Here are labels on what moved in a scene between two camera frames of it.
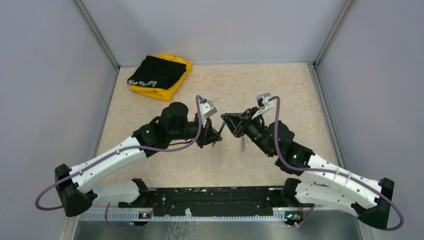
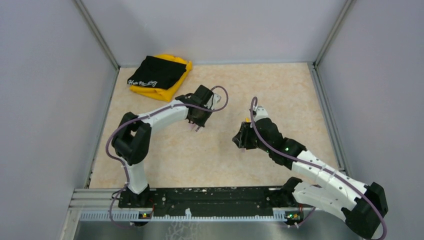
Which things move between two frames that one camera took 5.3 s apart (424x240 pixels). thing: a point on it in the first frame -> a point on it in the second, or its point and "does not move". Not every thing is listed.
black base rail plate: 211,200 does not move
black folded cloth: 158,72 does not move
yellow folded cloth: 167,94 does not move
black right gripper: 235,122 -> 242,138
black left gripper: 207,134 -> 201,122
